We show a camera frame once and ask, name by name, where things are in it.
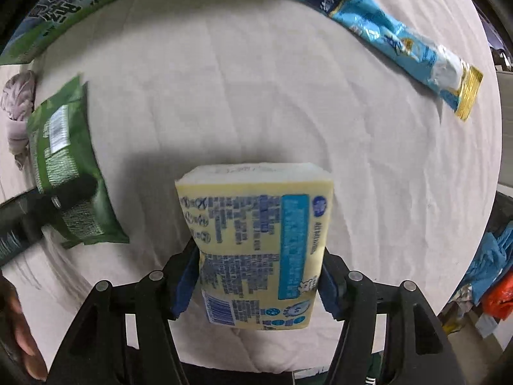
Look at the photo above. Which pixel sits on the blue clothing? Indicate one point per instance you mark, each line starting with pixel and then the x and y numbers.
pixel 487 260

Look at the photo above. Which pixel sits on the orange plastic bag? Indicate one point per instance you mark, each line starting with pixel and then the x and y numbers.
pixel 499 298

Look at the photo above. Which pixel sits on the green snack packet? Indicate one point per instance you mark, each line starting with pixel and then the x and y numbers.
pixel 60 144

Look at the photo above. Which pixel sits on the grey crumpled cloth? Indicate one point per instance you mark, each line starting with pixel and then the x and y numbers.
pixel 18 116

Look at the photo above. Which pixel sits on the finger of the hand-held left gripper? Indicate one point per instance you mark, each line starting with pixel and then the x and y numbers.
pixel 60 198

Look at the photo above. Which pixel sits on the large green printed bag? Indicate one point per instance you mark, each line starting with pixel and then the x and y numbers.
pixel 80 4

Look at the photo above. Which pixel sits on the white bed sheet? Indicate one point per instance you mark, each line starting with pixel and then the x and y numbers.
pixel 240 108

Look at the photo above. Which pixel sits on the yellow tissue pack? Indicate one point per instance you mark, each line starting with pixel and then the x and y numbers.
pixel 256 240

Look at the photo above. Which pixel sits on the person's left hand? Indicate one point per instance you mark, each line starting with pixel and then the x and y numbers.
pixel 22 329

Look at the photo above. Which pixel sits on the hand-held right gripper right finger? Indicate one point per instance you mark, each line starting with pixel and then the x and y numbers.
pixel 327 293

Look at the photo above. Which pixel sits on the long blue snack packet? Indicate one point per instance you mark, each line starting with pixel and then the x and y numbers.
pixel 372 28

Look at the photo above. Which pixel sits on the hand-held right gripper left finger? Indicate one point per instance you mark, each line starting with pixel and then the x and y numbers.
pixel 183 288

